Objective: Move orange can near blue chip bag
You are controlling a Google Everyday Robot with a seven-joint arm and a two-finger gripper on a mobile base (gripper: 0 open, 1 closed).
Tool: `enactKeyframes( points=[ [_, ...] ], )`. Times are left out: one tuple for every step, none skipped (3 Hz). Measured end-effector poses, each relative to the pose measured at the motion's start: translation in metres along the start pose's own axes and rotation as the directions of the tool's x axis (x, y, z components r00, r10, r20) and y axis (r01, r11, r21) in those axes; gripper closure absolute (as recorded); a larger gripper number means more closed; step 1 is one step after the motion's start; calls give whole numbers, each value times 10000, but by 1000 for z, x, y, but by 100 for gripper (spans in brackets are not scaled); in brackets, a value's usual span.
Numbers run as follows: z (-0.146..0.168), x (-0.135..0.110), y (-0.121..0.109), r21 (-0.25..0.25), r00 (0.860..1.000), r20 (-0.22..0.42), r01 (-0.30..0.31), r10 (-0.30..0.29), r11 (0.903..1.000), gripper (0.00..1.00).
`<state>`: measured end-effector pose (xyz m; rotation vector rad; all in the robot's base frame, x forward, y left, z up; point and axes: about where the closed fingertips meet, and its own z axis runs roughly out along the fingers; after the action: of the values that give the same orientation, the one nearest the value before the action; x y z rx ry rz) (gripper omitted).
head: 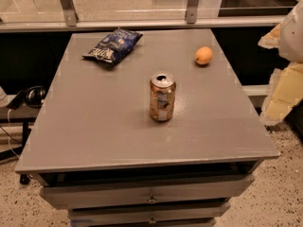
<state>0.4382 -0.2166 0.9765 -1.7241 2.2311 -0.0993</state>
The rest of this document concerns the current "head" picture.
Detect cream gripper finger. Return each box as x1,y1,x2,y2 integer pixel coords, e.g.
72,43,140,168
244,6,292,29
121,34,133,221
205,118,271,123
258,23,281,49
259,61,303,126

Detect blue chip bag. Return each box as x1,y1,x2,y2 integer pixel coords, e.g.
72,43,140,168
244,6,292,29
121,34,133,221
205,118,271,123
82,28,143,66

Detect black headphones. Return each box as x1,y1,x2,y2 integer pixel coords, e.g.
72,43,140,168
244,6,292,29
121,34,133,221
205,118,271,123
8,86,46,110

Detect grey drawer cabinet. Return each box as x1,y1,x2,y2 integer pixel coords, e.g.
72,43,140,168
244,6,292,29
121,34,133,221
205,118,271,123
14,28,281,227

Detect top grey drawer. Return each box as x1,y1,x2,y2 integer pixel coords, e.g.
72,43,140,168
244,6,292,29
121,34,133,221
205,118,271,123
40,174,255,209

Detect grey drawer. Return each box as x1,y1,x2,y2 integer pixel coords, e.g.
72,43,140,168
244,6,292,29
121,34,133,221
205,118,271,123
40,174,255,209
68,201,230,227

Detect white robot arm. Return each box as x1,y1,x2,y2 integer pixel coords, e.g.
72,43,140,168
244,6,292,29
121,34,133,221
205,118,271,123
258,1,303,126

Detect orange soda can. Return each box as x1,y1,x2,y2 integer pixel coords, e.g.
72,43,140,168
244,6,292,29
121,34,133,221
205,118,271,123
150,72,176,122

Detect orange fruit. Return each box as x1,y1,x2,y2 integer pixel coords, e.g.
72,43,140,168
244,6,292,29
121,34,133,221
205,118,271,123
195,46,213,65

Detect metal railing frame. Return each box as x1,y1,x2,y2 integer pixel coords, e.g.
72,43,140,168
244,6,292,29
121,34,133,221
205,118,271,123
0,0,301,32

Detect white cable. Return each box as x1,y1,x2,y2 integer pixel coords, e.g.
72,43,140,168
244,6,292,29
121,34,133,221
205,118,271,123
6,108,21,159

